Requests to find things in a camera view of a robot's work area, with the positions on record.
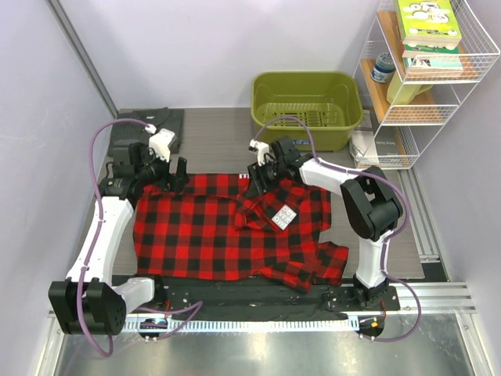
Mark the olive green plastic basin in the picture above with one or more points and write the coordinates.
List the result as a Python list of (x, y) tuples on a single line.
[(323, 106)]

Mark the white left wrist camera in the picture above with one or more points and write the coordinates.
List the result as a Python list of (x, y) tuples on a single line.
[(161, 143)]

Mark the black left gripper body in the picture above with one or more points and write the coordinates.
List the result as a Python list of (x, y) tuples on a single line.
[(156, 172)]

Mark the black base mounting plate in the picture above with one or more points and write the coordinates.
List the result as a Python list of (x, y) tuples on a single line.
[(257, 299)]

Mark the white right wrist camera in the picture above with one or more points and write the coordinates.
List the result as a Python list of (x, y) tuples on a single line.
[(259, 149)]

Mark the white booklet on table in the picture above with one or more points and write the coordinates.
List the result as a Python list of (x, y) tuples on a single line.
[(363, 149)]

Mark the white slotted cable duct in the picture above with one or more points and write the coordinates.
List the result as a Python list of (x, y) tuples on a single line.
[(137, 323)]

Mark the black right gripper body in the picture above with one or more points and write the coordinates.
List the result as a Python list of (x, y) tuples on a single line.
[(268, 173)]

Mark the aluminium rail frame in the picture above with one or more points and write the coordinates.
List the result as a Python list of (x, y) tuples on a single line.
[(420, 297)]

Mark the red black plaid shirt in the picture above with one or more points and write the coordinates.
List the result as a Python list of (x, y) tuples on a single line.
[(212, 231)]

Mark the green white book top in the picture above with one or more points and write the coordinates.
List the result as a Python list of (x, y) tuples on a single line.
[(430, 23)]

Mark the blue white jar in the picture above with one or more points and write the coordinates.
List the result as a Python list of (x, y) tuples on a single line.
[(384, 68)]

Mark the folded dark grey shirt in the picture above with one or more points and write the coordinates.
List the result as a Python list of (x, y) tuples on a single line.
[(170, 119)]

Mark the white wire shelf rack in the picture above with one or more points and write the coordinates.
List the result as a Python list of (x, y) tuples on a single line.
[(402, 133)]

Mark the yellow green pitcher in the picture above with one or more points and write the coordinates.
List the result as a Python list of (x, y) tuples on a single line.
[(399, 93)]

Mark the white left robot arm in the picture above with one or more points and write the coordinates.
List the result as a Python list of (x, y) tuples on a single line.
[(87, 294)]

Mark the stacked books lower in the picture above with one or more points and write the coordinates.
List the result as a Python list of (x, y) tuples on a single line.
[(431, 57)]

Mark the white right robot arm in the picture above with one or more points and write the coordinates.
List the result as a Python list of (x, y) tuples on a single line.
[(370, 202)]

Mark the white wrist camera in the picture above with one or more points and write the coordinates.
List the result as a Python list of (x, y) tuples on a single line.
[(161, 143), (259, 149)]

